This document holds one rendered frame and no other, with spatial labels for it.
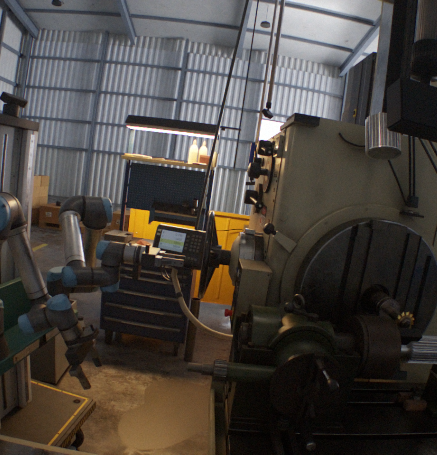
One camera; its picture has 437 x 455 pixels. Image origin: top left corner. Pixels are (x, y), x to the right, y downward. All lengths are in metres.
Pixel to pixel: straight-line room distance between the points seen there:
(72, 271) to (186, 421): 1.56
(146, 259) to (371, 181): 0.87
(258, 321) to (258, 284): 0.29
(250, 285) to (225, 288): 3.04
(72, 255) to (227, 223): 2.86
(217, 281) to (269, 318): 3.27
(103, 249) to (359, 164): 0.99
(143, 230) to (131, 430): 2.38
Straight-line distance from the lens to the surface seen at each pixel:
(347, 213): 1.32
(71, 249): 1.42
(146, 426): 2.53
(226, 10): 13.57
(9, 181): 1.73
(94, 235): 1.70
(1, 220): 1.18
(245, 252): 1.41
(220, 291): 4.25
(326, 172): 1.31
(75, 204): 1.60
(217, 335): 2.21
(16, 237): 1.35
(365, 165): 1.36
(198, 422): 2.60
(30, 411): 2.14
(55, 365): 2.71
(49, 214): 8.65
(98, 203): 1.63
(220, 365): 0.87
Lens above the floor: 1.63
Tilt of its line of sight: 9 degrees down
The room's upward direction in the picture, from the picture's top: 8 degrees clockwise
